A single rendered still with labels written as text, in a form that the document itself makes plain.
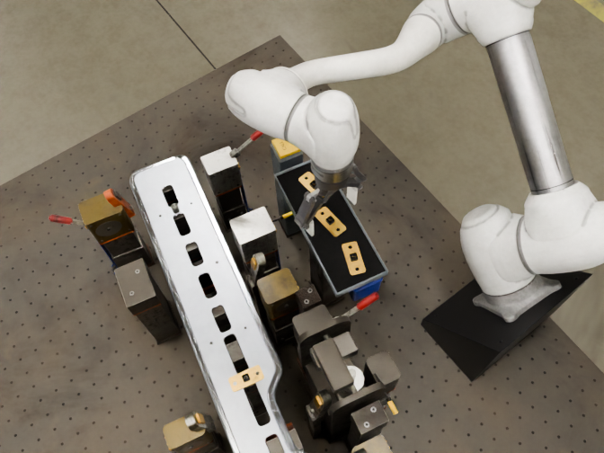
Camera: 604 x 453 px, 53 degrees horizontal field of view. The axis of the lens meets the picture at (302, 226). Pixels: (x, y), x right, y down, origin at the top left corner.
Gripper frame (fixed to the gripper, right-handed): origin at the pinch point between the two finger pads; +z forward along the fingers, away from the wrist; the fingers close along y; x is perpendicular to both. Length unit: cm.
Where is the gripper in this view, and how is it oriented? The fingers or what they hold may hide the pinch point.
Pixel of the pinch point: (330, 213)
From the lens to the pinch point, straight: 145.9
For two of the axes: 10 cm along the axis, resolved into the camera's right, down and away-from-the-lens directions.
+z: 0.3, 4.6, 8.9
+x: 6.3, 6.8, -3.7
